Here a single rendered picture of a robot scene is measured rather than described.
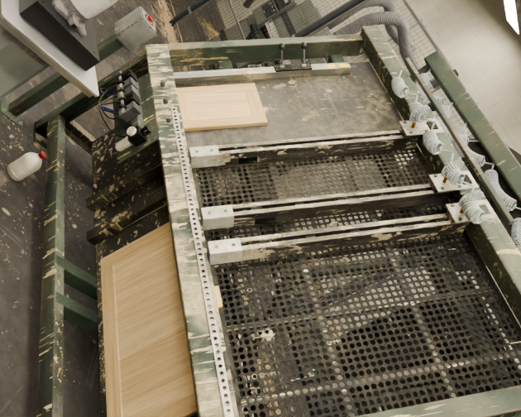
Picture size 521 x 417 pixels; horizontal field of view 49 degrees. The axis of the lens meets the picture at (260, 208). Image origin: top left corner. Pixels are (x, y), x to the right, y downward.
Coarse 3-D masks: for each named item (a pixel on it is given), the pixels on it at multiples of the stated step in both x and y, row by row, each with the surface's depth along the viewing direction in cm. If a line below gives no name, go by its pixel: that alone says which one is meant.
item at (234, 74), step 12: (180, 72) 292; (192, 72) 293; (204, 72) 294; (216, 72) 295; (228, 72) 296; (240, 72) 297; (252, 72) 298; (264, 72) 298; (276, 72) 300; (288, 72) 301; (300, 72) 303; (312, 72) 305; (324, 72) 306; (336, 72) 308; (348, 72) 310
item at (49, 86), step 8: (104, 40) 294; (112, 40) 290; (104, 48) 291; (112, 48) 292; (120, 48) 293; (104, 56) 295; (56, 72) 302; (48, 80) 302; (56, 80) 300; (64, 80) 300; (32, 88) 306; (40, 88) 302; (48, 88) 302; (56, 88) 303; (24, 96) 306; (32, 96) 304; (40, 96) 305; (16, 104) 306; (24, 104) 306; (32, 104) 307; (16, 112) 309
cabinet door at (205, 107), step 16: (192, 96) 284; (208, 96) 285; (224, 96) 286; (240, 96) 287; (256, 96) 288; (192, 112) 276; (208, 112) 277; (224, 112) 278; (240, 112) 279; (256, 112) 280; (192, 128) 268; (208, 128) 271
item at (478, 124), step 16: (432, 64) 346; (448, 80) 334; (448, 96) 331; (464, 96) 323; (464, 112) 318; (480, 112) 313; (480, 128) 307; (480, 144) 306; (496, 144) 298; (496, 160) 293; (512, 160) 289; (512, 176) 285; (512, 192) 286; (272, 304) 239
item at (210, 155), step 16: (416, 112) 258; (400, 128) 270; (416, 128) 267; (240, 144) 256; (256, 144) 256; (272, 144) 258; (288, 144) 260; (304, 144) 259; (320, 144) 260; (336, 144) 261; (352, 144) 263; (368, 144) 266; (384, 144) 268; (400, 144) 270; (192, 160) 249; (208, 160) 251; (224, 160) 254; (240, 160) 256; (256, 160) 258; (272, 160) 260
